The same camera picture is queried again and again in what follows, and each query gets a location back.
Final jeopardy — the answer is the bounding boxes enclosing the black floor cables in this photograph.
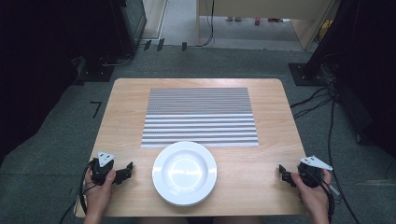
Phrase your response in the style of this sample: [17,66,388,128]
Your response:
[290,54,362,224]

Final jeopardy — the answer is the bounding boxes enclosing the person's right hand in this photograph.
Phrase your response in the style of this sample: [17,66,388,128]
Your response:
[290,169,333,219]

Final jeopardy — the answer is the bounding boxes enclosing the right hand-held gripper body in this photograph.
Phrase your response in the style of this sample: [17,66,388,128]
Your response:
[296,154,333,189]

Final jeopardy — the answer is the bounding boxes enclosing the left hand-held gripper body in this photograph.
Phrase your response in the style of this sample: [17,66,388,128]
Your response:
[90,151,116,187]

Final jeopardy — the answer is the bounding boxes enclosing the black cabinet with glass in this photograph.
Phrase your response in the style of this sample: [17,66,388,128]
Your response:
[110,0,148,59]

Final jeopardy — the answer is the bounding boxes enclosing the yellow cable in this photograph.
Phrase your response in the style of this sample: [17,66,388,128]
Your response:
[317,19,334,43]

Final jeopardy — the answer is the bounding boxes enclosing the black hanging cable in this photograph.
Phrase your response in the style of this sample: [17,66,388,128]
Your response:
[195,0,217,49]

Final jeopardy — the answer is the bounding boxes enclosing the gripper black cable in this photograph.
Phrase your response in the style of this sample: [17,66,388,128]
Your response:
[59,159,96,224]
[318,178,336,224]

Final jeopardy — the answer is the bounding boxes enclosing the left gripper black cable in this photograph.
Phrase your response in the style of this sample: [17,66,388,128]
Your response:
[59,159,96,224]

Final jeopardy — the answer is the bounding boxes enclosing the grey striped placemat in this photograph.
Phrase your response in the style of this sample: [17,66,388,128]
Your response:
[140,87,260,148]

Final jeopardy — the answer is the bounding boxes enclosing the black stand base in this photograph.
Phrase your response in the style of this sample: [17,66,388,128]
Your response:
[72,55,117,86]
[288,62,330,87]

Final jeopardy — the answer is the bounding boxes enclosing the light wooden desk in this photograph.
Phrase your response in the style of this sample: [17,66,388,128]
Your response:
[195,0,339,51]

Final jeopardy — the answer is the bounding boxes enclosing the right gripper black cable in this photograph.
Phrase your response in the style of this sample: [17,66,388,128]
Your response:
[318,178,336,224]

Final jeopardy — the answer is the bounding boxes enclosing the person's left hand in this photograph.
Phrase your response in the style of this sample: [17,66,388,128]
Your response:
[82,168,117,220]

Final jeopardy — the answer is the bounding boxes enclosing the white plate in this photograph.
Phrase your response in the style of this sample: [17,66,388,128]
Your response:
[151,140,219,208]

